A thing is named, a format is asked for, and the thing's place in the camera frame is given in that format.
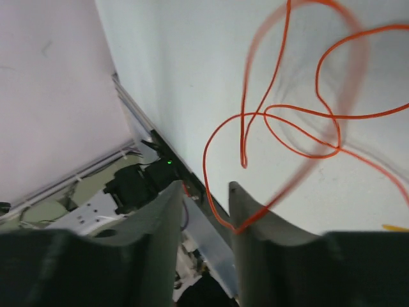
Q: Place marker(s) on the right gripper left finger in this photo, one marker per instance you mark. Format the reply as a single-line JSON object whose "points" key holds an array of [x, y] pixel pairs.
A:
{"points": [[134, 267]]}

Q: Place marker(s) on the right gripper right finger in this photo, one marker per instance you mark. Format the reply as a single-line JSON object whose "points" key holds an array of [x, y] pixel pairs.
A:
{"points": [[280, 264]]}

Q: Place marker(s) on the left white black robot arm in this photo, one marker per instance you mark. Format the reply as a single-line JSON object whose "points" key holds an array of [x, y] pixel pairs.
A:
{"points": [[132, 188]]}

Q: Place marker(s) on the aluminium frame rail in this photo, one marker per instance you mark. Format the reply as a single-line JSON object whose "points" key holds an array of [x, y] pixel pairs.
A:
{"points": [[72, 177]]}

